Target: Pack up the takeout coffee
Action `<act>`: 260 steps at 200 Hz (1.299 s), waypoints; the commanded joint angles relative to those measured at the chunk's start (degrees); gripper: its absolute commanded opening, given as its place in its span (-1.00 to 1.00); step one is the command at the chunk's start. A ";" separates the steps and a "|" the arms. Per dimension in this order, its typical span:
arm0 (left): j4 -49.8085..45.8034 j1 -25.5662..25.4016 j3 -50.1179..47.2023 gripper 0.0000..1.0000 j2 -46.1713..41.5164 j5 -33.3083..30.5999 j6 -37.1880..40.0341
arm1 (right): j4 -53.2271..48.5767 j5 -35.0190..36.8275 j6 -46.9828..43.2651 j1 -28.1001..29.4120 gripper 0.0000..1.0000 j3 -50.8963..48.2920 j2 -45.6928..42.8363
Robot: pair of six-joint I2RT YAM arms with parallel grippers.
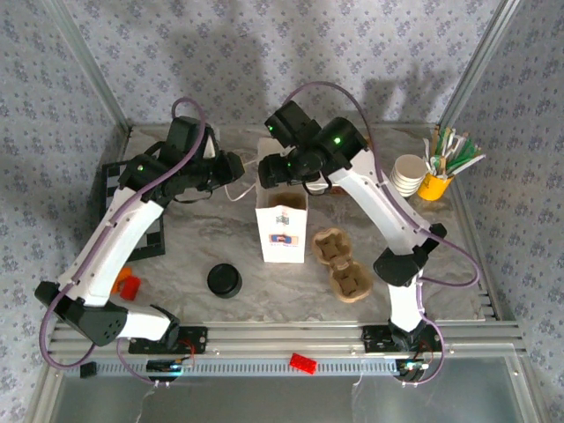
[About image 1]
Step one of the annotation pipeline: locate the white pink paper bag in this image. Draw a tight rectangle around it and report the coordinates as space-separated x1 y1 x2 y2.
224 137 331 264

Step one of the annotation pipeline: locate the brown cardboard cup carrier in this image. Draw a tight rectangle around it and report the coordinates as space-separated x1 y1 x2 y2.
311 227 375 304

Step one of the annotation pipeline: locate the black grey checkerboard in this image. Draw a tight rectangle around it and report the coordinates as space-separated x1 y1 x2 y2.
101 160 167 263

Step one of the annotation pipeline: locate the white paper cup stack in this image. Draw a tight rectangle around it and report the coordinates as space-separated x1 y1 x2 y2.
390 153 429 199

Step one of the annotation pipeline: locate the black plastic cup lid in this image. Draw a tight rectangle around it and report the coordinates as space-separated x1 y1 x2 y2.
205 263 244 299

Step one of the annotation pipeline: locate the yellow stirrer holder cup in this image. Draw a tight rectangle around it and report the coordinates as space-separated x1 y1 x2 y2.
416 172 455 202

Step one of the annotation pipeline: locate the wooden stir stick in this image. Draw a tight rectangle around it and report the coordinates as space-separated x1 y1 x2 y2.
434 126 456 156

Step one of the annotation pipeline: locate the red plastic block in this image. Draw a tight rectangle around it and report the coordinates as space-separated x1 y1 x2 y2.
119 276 142 302

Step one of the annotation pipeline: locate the white green wrapped stirrer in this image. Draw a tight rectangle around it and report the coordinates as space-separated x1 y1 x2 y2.
440 130 471 160

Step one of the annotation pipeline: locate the red toy brick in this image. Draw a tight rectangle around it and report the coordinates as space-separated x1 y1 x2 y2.
289 352 319 376

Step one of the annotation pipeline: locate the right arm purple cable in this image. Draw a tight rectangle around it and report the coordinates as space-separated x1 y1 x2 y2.
286 81 481 390

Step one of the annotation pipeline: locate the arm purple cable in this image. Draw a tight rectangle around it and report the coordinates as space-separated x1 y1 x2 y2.
41 96 208 390
286 81 481 390

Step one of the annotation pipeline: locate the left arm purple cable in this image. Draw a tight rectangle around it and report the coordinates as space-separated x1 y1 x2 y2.
41 96 208 390

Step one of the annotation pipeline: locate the aluminium frame post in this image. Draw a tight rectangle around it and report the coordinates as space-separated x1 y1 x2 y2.
43 0 134 136
439 0 522 130

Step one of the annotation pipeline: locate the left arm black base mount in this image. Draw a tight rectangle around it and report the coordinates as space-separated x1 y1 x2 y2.
128 325 209 355

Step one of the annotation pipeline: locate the aluminium mounting rail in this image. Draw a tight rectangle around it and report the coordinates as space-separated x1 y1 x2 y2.
47 321 526 356

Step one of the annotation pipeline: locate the grey slotted cable duct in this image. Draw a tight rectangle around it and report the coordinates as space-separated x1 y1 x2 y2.
61 356 522 378

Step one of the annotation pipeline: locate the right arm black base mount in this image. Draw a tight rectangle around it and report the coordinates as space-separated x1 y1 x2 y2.
361 324 443 353

